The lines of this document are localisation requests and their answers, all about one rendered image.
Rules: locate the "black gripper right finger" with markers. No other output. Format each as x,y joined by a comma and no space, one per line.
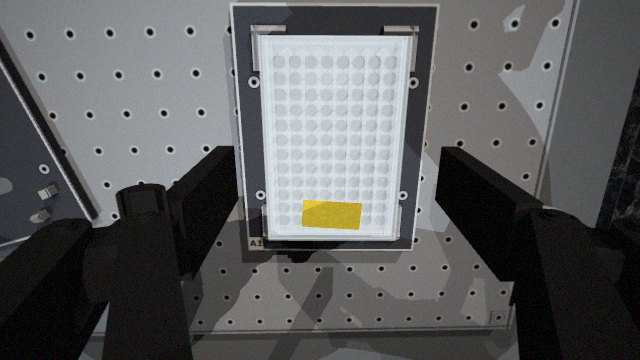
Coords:
567,306

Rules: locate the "light grey perforated base plate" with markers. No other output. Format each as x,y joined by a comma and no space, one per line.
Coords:
140,91

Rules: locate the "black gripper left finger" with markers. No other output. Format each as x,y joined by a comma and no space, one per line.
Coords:
162,238

